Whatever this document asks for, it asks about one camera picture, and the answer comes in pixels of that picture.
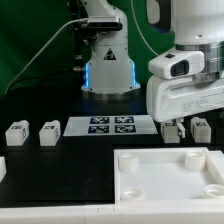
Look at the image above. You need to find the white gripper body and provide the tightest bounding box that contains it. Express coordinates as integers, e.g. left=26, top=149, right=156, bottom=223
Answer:
left=146, top=75, right=224, bottom=122

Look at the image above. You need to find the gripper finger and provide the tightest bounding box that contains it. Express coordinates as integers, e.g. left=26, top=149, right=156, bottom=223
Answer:
left=175, top=118, right=186, bottom=138

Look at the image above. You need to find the white square tabletop tray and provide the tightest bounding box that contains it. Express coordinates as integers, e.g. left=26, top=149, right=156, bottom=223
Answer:
left=114, top=147, right=224, bottom=202

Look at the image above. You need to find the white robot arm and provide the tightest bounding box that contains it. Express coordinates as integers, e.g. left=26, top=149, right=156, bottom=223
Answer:
left=79, top=0, right=224, bottom=123

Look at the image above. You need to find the white tag sheet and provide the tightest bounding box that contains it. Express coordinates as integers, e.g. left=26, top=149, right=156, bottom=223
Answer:
left=64, top=115, right=157, bottom=137

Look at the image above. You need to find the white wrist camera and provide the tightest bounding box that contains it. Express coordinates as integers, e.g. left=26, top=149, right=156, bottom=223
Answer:
left=148, top=48, right=205, bottom=80

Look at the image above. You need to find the black base camera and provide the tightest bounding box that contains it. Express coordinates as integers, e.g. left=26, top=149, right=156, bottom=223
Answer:
left=87, top=16, right=122, bottom=31

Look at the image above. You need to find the white cable right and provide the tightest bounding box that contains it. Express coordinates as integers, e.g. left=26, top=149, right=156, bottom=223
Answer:
left=130, top=0, right=159, bottom=57

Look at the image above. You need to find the white front rail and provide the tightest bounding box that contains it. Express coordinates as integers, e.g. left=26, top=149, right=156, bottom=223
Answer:
left=0, top=200, right=224, bottom=224

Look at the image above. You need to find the white obstacle left wall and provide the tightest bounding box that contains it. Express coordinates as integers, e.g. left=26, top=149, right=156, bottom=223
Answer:
left=0, top=157, right=7, bottom=182

